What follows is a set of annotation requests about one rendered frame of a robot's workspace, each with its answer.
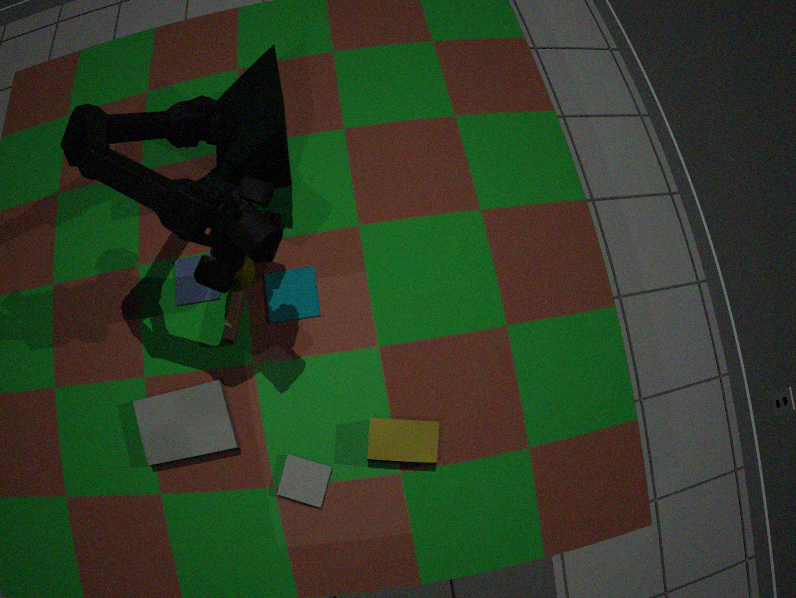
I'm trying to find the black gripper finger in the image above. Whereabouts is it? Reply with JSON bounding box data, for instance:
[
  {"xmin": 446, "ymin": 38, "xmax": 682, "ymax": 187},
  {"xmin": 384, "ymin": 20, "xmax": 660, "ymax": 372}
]
[{"xmin": 210, "ymin": 247, "xmax": 243, "ymax": 265}]

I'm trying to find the yellow box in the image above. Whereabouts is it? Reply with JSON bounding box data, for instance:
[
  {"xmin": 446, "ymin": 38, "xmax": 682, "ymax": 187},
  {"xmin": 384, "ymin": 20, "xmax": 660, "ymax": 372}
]
[{"xmin": 368, "ymin": 417, "xmax": 439, "ymax": 464}]

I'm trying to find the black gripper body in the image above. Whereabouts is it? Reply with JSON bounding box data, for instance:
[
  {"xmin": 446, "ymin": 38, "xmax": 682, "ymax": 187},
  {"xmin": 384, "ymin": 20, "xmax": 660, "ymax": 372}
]
[{"xmin": 193, "ymin": 176, "xmax": 274, "ymax": 293}]

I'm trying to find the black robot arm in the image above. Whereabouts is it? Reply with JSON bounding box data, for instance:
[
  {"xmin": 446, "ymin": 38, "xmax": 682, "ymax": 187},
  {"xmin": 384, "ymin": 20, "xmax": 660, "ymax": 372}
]
[{"xmin": 61, "ymin": 95, "xmax": 285, "ymax": 264}]

